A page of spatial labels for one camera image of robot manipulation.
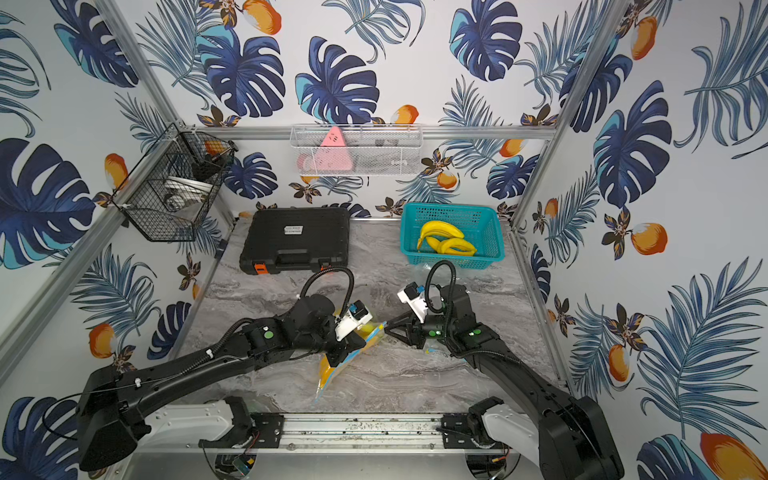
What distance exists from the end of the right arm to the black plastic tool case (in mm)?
400

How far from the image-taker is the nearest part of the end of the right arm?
65 centimetres

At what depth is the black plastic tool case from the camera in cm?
103
